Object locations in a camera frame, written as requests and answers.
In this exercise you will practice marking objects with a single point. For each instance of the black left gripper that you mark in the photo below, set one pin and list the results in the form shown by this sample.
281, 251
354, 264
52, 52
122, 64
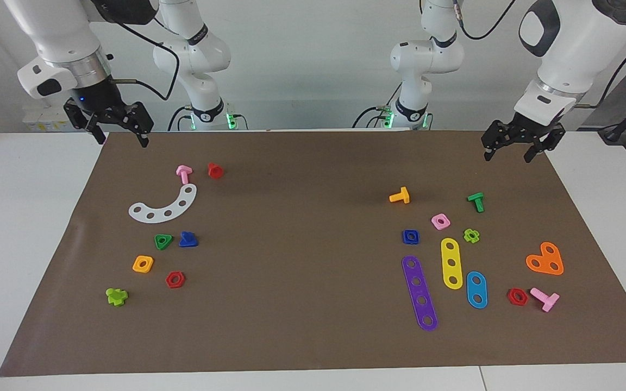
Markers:
525, 130

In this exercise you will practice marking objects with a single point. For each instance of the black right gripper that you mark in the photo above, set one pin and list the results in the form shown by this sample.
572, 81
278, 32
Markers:
101, 103

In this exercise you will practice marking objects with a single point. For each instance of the blue triangle head screw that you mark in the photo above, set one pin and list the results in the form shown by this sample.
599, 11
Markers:
188, 240

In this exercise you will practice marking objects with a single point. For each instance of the blue square nut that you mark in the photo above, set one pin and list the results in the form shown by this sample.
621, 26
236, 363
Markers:
405, 237

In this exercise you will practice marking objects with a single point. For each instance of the green plastic screw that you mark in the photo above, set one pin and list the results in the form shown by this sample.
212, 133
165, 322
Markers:
477, 202

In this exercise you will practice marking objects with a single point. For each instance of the pink plastic screw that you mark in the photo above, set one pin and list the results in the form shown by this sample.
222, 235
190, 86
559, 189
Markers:
183, 174
545, 298

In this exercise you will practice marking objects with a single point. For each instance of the lime flower nut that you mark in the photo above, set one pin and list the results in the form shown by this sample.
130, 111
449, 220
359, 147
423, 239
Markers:
467, 235

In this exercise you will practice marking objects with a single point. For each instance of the pink square nut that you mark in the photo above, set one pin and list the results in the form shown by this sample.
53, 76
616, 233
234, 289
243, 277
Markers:
435, 218

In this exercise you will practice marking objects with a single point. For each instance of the red plastic screw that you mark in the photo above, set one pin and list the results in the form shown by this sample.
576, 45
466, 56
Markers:
215, 171

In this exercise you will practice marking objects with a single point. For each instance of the green triangle nut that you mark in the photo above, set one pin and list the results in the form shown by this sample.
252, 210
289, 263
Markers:
168, 239

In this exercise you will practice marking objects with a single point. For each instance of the orange plastic screw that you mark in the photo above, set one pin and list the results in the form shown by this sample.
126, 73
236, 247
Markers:
400, 196

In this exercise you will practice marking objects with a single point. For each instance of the orange square nut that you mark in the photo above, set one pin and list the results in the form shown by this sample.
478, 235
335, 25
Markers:
150, 260

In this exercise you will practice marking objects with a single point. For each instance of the red hexagon nut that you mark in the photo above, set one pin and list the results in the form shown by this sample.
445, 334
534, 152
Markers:
168, 280
510, 296

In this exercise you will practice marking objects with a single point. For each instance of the lime cross head screw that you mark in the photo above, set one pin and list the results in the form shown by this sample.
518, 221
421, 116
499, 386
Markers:
116, 297

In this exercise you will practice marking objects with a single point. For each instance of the white labelled box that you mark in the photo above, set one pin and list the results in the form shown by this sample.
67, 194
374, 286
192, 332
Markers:
38, 117

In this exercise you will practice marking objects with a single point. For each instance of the white curved perforated plate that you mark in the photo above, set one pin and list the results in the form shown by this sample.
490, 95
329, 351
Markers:
175, 209

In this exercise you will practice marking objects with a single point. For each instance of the orange heart-shaped plate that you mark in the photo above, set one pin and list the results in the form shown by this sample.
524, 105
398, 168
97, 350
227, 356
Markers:
544, 263

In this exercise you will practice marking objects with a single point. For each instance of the yellow three-hole strip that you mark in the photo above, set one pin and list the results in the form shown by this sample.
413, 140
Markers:
451, 254

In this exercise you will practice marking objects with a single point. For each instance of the blue two-hole strip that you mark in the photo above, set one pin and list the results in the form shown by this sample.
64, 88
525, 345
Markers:
476, 290

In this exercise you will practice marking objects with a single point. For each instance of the purple four-hole strip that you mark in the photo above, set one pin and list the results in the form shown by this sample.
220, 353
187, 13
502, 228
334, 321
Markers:
417, 281

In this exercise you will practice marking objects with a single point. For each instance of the brown table mat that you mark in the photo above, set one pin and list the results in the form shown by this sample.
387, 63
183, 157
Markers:
302, 304

